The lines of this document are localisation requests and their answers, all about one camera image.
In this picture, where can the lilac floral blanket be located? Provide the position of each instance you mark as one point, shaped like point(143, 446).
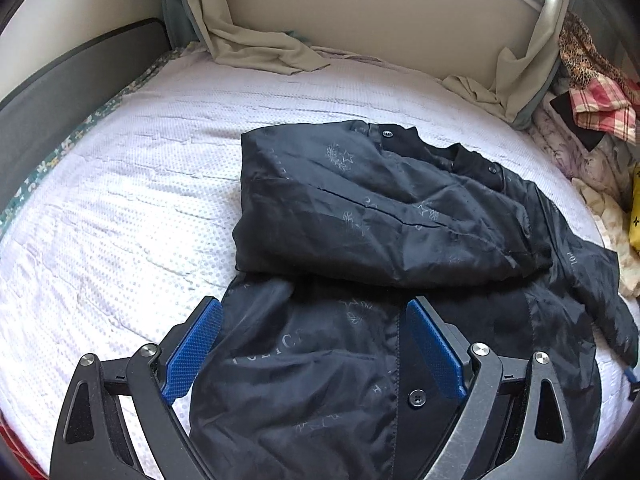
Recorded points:
point(560, 145)

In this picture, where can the black cloth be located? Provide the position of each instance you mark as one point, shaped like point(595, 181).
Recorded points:
point(592, 137)

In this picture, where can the green floral bed sheet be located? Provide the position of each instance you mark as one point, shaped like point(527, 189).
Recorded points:
point(80, 132)

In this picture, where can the teal curtain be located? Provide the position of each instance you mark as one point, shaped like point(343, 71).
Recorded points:
point(175, 15)

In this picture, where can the red plaid cloth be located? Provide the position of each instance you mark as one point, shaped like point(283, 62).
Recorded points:
point(600, 100)

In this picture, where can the yellow printed cloth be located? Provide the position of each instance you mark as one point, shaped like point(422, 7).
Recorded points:
point(636, 220)

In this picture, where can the dark printed jacket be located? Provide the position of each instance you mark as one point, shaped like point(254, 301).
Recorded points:
point(380, 220)

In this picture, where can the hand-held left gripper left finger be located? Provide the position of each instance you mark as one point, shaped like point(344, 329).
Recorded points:
point(195, 345)

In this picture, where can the cream cloth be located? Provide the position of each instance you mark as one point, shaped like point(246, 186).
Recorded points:
point(607, 210)

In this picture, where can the white quilted bed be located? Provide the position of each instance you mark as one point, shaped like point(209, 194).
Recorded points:
point(150, 185)

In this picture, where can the leopard print cloth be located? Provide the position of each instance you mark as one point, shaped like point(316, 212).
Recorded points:
point(575, 55)

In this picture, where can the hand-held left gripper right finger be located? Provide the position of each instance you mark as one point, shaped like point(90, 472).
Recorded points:
point(435, 350)

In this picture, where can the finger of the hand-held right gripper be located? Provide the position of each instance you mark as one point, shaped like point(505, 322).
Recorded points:
point(631, 377)

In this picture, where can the dark grey headboard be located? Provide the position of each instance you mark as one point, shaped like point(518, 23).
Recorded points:
point(50, 110)

